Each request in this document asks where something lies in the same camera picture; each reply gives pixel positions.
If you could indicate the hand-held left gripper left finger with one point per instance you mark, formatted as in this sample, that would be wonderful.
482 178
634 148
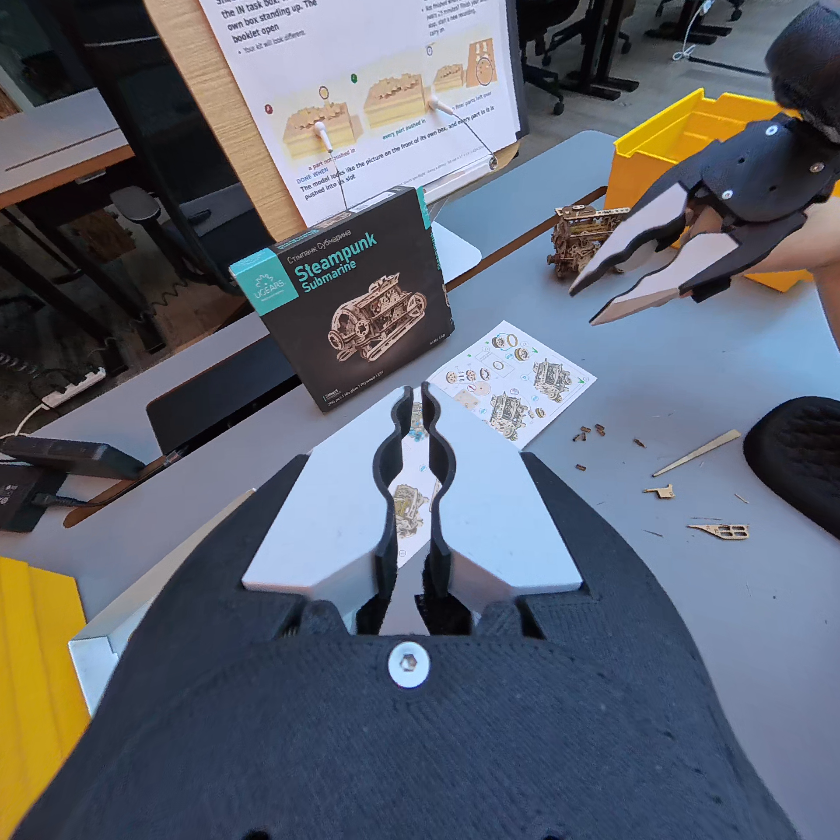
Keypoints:
315 525

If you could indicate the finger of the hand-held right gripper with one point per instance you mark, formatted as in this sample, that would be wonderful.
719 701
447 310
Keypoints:
646 229
682 269

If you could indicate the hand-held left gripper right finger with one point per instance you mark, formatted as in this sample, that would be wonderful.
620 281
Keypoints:
499 525

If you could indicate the wooden submarine model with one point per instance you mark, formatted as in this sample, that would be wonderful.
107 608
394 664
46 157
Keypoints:
577 239

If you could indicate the person's right forearm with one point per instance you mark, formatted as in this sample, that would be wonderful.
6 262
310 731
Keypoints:
807 246

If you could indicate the grey wood-edged desk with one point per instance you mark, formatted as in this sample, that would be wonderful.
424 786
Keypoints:
52 144

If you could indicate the yellow plastic bin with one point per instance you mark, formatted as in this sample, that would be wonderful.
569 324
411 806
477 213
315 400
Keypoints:
656 151
33 689

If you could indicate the scatter of wooden scraps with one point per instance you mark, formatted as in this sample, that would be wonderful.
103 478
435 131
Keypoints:
587 432

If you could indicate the printed assembly booklet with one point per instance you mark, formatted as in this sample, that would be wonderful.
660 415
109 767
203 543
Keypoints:
518 380

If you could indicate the small wooden part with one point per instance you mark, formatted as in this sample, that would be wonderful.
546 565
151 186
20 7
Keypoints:
661 491

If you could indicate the black office chair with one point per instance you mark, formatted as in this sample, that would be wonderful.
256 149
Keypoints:
134 203
590 72

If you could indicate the thin wooden stick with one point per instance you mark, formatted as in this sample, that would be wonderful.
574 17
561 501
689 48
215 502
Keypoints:
695 454

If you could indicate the white stand base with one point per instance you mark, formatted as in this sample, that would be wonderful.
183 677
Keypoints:
459 253

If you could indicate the black model kit box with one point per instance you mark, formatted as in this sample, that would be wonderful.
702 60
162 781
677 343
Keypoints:
354 315

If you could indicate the black mesh armrest pad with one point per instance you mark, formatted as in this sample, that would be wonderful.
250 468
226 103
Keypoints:
800 453

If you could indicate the wooden lattice part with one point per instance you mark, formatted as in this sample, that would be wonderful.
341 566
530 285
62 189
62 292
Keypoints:
722 530

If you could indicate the white parts box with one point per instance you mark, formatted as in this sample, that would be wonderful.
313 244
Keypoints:
98 663

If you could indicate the black power adapter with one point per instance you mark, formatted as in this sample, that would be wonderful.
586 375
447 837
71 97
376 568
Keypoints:
65 456

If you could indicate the white power strip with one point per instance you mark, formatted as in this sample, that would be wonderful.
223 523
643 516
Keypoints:
72 387

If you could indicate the black flat device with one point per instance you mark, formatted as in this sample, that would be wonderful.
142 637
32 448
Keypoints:
19 499

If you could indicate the wooden poster stand board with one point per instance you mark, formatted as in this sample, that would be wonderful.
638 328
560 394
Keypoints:
216 98

